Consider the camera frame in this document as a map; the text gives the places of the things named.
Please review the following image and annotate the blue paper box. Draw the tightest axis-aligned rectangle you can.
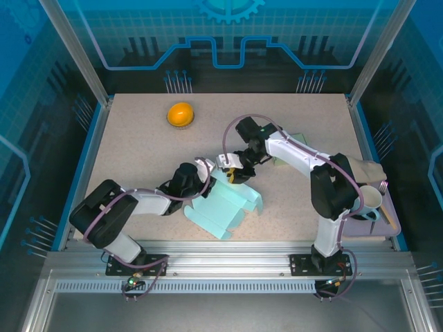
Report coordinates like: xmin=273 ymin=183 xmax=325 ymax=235
xmin=182 ymin=169 xmax=264 ymax=240

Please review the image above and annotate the green paper box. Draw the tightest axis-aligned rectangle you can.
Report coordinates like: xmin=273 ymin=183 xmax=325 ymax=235
xmin=271 ymin=132 xmax=309 ymax=167

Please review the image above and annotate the orange dome-shaped tart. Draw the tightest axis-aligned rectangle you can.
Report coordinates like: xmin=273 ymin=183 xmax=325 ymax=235
xmin=166 ymin=101 xmax=196 ymax=131

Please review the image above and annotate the beige folded cloth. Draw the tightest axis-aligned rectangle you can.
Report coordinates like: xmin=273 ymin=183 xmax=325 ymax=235
xmin=347 ymin=155 xmax=387 ymax=184

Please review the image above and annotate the white mug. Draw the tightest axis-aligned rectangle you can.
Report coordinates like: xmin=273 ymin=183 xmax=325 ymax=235
xmin=352 ymin=185 xmax=383 ymax=223

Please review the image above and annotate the metal fork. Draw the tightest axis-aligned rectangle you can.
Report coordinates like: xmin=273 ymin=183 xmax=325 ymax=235
xmin=370 ymin=179 xmax=389 ymax=232

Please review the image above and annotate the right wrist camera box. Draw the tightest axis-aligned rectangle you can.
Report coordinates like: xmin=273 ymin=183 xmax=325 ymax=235
xmin=214 ymin=154 xmax=243 ymax=171

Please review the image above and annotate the aluminium mounting rail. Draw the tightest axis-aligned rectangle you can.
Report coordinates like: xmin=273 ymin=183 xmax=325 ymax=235
xmin=44 ymin=240 xmax=416 ymax=282

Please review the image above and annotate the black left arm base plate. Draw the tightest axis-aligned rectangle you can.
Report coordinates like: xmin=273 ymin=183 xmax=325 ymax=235
xmin=105 ymin=254 xmax=169 ymax=277

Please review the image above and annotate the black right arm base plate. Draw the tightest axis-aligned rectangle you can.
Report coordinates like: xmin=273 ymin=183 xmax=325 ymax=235
xmin=289 ymin=254 xmax=353 ymax=277

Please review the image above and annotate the slotted grey cable duct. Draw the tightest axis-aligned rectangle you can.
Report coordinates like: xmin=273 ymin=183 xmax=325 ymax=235
xmin=54 ymin=279 xmax=318 ymax=295

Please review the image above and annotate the wooden-handled utensil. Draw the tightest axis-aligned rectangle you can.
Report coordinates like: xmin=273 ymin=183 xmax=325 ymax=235
xmin=379 ymin=204 xmax=399 ymax=230

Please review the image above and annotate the aluminium frame post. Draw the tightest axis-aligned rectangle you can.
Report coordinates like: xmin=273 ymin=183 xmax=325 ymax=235
xmin=347 ymin=0 xmax=418 ymax=107
xmin=37 ymin=0 xmax=114 ymax=107

